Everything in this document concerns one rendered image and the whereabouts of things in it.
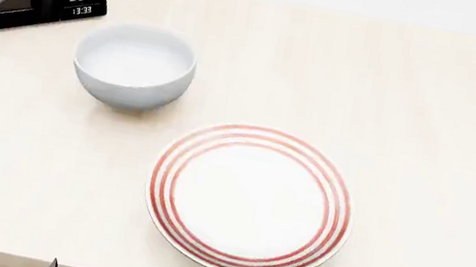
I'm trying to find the white plate with red rings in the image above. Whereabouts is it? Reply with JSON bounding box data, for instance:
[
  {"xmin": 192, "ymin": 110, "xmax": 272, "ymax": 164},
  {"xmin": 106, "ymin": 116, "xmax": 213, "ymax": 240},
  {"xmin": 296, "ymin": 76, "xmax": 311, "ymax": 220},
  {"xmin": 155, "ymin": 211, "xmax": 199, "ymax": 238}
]
[{"xmin": 133, "ymin": 108, "xmax": 368, "ymax": 267}]

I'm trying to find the white ceramic bowl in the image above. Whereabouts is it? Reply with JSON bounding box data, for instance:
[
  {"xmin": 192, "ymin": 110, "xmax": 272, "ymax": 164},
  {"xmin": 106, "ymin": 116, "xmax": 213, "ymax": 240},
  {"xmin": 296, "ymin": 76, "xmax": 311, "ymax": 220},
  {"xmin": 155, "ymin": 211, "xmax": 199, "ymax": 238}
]
[{"xmin": 66, "ymin": 15, "xmax": 203, "ymax": 123}]

